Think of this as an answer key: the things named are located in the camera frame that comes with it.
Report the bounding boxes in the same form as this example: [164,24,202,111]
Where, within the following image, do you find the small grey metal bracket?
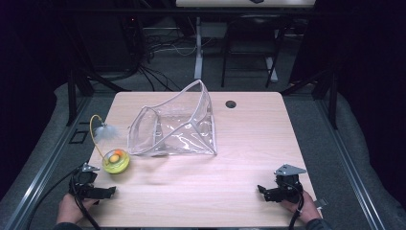
[313,197,329,209]

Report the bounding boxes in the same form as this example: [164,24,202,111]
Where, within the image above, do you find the clear plastic zipper bag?
[126,79,218,158]

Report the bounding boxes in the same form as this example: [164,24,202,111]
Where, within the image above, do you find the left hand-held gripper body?
[68,162,101,199]

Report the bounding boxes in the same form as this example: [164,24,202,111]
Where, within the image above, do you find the yellow ball feather cat toy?
[89,114,131,175]

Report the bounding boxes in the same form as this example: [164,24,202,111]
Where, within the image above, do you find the black chair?
[220,13,290,89]

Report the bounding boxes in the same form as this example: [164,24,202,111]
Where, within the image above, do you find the person's right hand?
[281,190,322,224]

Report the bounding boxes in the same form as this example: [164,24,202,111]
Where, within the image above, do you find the person's left hand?
[56,193,101,225]

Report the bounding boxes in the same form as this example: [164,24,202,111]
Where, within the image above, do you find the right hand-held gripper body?
[273,163,307,204]

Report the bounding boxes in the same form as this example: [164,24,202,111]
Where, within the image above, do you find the white desk frame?
[174,0,317,84]

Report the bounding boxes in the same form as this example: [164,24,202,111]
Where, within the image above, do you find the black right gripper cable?
[287,184,305,230]

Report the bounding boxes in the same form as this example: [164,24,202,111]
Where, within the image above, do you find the black metal stand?
[280,60,340,130]
[61,18,132,127]

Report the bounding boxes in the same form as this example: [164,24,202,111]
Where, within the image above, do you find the black floor cables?
[118,12,199,93]

